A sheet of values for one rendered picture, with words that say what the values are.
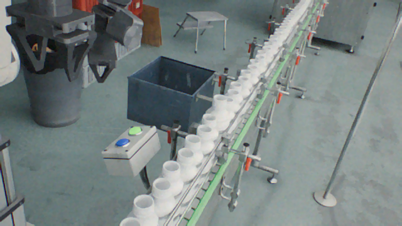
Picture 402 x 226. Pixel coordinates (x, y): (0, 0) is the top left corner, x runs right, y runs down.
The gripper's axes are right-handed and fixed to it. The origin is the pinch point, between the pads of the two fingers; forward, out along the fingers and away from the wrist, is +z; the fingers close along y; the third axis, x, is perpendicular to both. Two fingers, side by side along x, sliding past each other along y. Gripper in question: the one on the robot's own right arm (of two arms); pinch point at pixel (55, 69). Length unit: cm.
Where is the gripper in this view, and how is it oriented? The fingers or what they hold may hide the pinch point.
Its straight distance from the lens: 60.0
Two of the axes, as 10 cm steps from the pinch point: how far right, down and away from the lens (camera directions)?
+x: 3.7, -4.3, 8.2
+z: -1.3, 8.6, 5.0
